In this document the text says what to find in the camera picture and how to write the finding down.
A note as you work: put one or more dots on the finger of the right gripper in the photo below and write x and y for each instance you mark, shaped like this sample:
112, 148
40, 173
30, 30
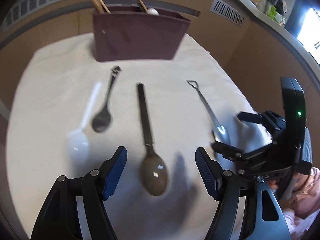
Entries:
255, 118
227, 151

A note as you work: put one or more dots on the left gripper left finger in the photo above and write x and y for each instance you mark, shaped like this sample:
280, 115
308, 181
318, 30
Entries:
97, 186

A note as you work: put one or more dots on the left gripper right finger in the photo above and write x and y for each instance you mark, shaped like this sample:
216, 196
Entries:
224, 187

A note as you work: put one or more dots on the brown wooden spoon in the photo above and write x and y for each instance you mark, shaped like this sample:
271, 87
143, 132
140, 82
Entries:
98, 6

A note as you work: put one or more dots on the white plastic spoon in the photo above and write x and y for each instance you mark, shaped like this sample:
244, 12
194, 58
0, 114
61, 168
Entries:
78, 146

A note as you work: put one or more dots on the white cloth mat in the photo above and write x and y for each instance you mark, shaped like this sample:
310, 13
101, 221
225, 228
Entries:
50, 101

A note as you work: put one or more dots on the green plastic bag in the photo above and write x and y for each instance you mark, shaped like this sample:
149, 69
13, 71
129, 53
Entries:
273, 14

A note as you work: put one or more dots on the small grey ventilation grille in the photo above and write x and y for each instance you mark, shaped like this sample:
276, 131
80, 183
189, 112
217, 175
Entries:
224, 10

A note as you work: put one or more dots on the white round spoon in holder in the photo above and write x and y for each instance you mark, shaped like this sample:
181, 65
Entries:
152, 11

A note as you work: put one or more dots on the maroon utensil holder box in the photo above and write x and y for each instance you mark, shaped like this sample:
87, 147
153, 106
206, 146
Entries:
127, 33

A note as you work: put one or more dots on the triangle-handle steel spoon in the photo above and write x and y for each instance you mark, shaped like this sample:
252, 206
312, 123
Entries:
219, 132

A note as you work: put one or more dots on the black-handled brown spoon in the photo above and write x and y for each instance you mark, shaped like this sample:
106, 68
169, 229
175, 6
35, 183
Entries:
153, 171

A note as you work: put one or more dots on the smiley-handle black metal spoon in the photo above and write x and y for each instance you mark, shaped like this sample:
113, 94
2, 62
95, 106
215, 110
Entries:
102, 120

